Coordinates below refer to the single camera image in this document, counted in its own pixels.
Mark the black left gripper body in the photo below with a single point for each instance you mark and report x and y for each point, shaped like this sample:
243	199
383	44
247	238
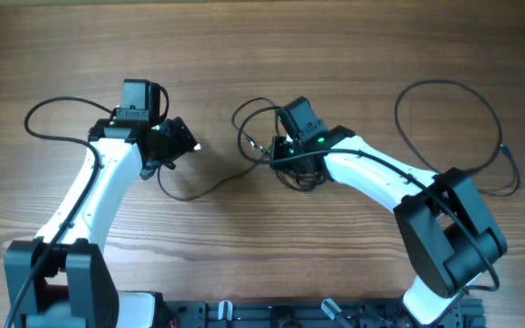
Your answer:
172	143

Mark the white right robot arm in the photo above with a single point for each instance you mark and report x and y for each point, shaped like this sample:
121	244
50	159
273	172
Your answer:
450	235

